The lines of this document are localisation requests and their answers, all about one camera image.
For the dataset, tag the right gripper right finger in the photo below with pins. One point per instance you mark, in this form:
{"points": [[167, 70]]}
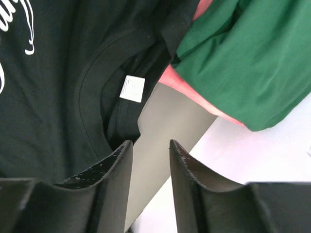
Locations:
{"points": [[207, 202]]}

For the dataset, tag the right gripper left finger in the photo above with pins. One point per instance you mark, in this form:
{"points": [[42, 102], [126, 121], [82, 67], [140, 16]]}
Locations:
{"points": [[94, 201]]}

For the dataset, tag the black t shirt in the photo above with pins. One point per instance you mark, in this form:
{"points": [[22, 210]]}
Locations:
{"points": [[62, 68]]}

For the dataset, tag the folded pink t shirt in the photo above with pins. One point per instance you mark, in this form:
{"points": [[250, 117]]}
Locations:
{"points": [[184, 87]]}

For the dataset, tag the folded green t shirt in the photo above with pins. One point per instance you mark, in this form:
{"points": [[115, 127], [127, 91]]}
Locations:
{"points": [[251, 59]]}

